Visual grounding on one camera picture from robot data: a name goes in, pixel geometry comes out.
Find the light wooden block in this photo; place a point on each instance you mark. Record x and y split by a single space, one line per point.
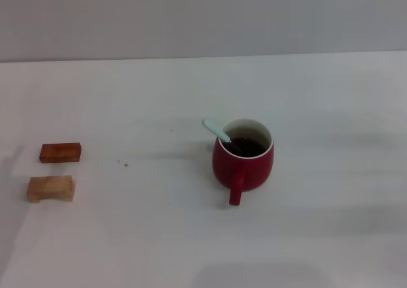
51 187

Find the red ceramic mug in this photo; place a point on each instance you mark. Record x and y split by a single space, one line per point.
254 173

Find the dark coffee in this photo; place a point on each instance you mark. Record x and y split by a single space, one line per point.
251 146

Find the dark reddish wooden block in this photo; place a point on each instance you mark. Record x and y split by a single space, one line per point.
60 153

